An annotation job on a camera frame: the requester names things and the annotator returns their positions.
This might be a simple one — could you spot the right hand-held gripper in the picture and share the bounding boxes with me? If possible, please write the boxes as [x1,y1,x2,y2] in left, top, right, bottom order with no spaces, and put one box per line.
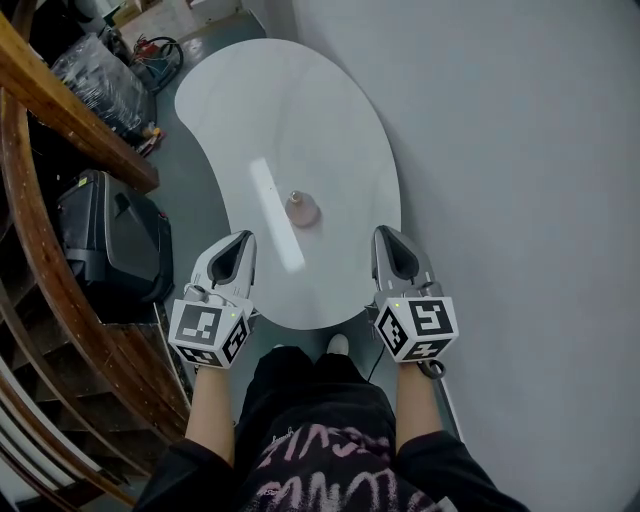
[372,225,459,362]

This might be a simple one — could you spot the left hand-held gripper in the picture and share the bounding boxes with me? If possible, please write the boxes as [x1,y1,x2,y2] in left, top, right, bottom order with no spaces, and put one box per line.
[168,230,259,370]

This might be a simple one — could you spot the person's right forearm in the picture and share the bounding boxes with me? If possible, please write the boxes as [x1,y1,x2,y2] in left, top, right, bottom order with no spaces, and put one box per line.
[394,360,444,449]

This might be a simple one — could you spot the person's left forearm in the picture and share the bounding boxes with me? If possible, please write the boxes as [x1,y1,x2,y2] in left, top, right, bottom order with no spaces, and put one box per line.
[185,366,236,469]

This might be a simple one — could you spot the white kidney-shaped table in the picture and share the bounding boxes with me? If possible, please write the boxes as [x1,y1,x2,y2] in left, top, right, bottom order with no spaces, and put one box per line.
[173,38,402,331]

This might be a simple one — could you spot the black machine case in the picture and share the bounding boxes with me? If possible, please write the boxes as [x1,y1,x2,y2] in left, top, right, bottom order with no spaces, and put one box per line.
[55,168,175,305]

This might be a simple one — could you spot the black trousers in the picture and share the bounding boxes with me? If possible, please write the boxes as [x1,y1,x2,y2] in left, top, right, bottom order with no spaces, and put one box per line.
[238,345,399,441]

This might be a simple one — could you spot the small tools on floor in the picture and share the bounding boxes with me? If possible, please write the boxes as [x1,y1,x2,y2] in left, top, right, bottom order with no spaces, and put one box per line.
[137,124,166,157]

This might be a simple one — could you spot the black shirt with pink print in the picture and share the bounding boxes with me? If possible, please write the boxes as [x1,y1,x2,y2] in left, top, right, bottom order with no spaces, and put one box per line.
[134,417,531,512]

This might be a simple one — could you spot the plastic-wrapped stack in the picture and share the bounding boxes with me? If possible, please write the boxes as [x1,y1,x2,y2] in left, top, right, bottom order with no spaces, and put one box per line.
[49,32,151,140]

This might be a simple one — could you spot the black cable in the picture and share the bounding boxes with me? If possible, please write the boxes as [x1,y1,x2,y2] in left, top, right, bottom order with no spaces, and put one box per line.
[367,344,387,384]

